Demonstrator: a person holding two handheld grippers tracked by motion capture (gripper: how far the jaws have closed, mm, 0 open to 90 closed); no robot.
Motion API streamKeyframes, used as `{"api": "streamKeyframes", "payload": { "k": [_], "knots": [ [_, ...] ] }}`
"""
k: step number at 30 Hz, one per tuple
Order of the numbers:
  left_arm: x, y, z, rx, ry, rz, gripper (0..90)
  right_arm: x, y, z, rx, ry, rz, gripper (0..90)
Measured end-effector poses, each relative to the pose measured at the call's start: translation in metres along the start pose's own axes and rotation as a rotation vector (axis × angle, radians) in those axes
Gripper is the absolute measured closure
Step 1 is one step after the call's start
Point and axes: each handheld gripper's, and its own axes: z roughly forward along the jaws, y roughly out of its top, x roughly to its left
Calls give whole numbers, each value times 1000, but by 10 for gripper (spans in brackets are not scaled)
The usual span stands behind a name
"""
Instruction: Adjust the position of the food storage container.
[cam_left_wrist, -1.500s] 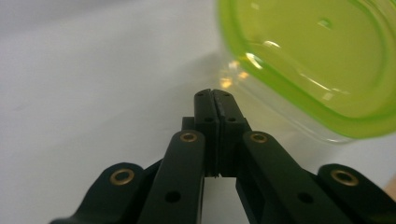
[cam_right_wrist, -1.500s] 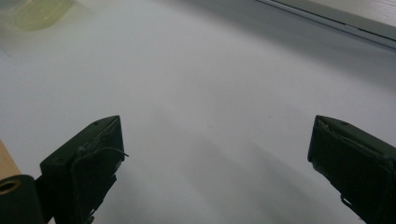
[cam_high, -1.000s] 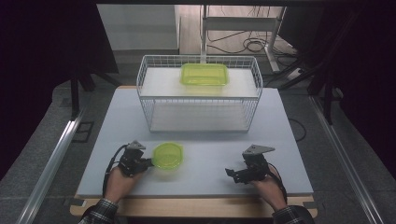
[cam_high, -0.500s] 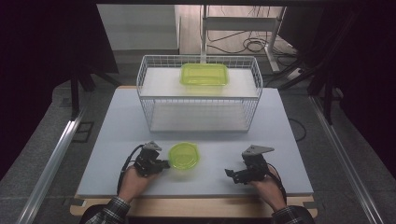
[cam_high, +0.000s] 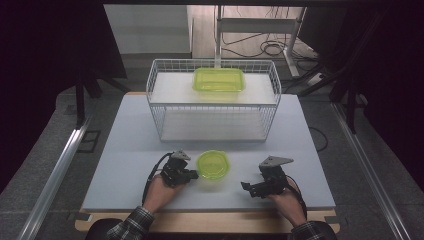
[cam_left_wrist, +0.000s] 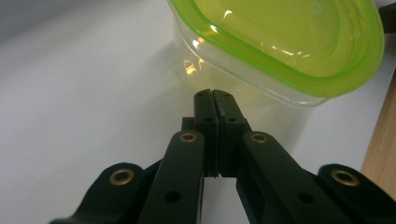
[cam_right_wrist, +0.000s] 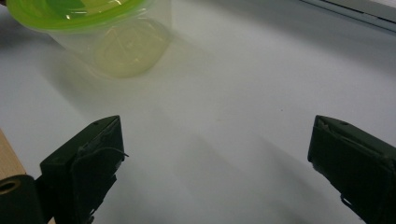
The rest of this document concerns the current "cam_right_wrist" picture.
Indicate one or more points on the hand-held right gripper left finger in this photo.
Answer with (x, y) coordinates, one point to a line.
(87, 168)

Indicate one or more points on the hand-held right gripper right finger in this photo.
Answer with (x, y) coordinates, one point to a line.
(355, 165)

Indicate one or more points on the clear container with green lid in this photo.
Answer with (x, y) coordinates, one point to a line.
(118, 43)

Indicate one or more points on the light wooden board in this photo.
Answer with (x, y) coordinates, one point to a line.
(9, 158)

